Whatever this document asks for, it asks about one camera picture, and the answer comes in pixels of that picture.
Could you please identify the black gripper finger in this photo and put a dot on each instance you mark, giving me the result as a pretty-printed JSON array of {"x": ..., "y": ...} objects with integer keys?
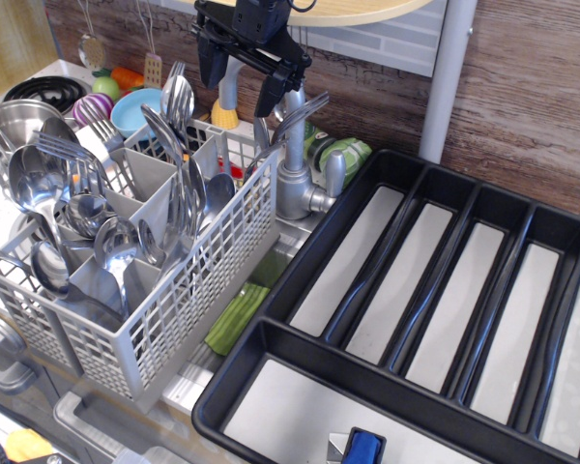
[
  {"x": 213, "y": 60},
  {"x": 274, "y": 88}
]

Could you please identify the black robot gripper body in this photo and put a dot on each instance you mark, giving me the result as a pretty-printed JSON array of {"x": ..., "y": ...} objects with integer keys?
[{"x": 253, "y": 32}]

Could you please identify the steel spoon back centre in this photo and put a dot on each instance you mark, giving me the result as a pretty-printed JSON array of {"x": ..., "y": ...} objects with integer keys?
[{"x": 164, "y": 134}]

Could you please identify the steel spoon middle right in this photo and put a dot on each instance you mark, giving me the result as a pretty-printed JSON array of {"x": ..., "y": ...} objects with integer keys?
[{"x": 219, "y": 192}]

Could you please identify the steel spoon front centre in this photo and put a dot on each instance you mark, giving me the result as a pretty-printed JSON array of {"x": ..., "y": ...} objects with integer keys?
[{"x": 115, "y": 248}]

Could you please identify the large steel spoon left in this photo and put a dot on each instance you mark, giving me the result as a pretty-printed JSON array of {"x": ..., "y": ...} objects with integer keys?
[{"x": 37, "y": 183}]

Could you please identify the grey plastic cutlery basket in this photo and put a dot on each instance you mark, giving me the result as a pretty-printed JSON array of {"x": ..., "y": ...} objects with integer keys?
[{"x": 168, "y": 318}]

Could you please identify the steel spoon front left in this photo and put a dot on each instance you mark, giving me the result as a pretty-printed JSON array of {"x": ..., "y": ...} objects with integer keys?
[{"x": 50, "y": 270}]

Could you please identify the black cutlery tray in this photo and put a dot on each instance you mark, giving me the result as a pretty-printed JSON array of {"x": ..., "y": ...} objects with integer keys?
[{"x": 431, "y": 309}]

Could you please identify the blue object at tray bottom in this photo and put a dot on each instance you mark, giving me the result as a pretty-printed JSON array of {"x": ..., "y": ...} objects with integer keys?
[{"x": 358, "y": 446}]

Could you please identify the steel fork back centre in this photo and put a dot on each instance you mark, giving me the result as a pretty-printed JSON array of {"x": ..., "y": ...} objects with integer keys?
[{"x": 177, "y": 100}]

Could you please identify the steel fork back right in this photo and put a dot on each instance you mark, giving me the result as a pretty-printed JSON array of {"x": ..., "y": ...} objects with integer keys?
[{"x": 304, "y": 111}]

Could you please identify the yellow toy corn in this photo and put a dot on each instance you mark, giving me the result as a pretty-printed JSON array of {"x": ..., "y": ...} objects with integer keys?
[{"x": 226, "y": 119}]

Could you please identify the hanging slotted spatula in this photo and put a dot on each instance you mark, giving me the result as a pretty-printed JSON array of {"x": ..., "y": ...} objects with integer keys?
[{"x": 153, "y": 62}]

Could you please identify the round wooden shelf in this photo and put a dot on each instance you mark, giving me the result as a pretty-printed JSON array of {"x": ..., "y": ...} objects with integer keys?
[{"x": 337, "y": 13}]

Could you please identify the orange toy carrot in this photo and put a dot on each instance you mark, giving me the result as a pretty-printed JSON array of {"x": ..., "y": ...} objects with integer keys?
[{"x": 127, "y": 78}]

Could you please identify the blue plastic bowl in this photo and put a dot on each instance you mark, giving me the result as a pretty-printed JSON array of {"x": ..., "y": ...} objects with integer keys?
[{"x": 126, "y": 115}]

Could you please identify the grey toy faucet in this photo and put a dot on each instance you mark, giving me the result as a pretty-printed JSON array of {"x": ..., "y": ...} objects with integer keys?
[{"x": 297, "y": 196}]

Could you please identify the green toy apple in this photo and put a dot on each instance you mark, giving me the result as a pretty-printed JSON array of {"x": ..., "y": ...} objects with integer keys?
[{"x": 108, "y": 86}]

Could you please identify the hanging strainer ladle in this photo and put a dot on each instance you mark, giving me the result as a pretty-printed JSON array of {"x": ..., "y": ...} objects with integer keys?
[{"x": 90, "y": 48}]

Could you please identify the purple toy onion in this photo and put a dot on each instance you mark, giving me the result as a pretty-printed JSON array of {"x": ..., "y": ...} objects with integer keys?
[{"x": 98, "y": 105}]

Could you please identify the black stove burner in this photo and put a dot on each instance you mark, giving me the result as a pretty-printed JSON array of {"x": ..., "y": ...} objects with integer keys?
[{"x": 58, "y": 91}]

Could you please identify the steel fork with long tines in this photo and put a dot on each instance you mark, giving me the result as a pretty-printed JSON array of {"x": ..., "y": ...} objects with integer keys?
[{"x": 70, "y": 151}]

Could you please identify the steel pot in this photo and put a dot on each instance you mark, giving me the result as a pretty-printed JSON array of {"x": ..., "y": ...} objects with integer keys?
[{"x": 20, "y": 118}]

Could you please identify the grey metal post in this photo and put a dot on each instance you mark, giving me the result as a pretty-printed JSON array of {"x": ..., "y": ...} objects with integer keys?
[{"x": 456, "y": 33}]

